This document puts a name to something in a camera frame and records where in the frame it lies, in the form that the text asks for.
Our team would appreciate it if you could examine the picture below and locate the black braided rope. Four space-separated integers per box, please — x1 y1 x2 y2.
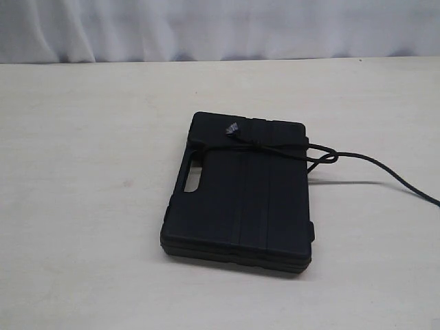
192 122 440 208

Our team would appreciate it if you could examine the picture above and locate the black plastic carrying case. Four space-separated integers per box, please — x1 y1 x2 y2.
160 112 314 274

